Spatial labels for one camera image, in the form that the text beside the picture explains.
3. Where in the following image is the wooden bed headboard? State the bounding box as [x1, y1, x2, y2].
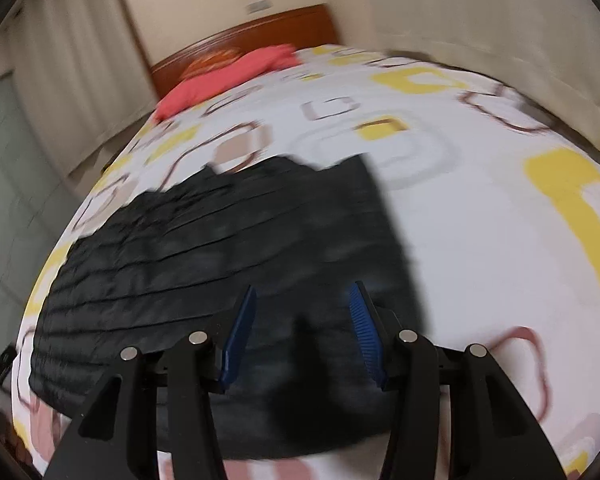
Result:
[150, 4, 340, 102]

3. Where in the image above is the frosted glass wardrobe door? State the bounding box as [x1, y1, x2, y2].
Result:
[0, 72, 78, 376]

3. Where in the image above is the black puffer jacket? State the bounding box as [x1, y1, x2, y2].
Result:
[30, 152, 431, 461]

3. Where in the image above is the pink pillow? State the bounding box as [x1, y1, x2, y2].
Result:
[154, 45, 301, 122]

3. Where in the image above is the bed with patterned sheet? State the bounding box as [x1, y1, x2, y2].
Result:
[10, 45, 600, 480]

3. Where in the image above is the orange printed cushion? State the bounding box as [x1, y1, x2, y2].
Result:
[186, 50, 242, 77]

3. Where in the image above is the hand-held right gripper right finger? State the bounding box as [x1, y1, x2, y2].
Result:
[348, 281, 567, 480]

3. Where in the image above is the cream window curtain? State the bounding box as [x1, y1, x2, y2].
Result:
[360, 0, 600, 176]
[7, 0, 160, 163]

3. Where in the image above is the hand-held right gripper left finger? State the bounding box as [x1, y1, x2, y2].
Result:
[42, 286, 257, 480]

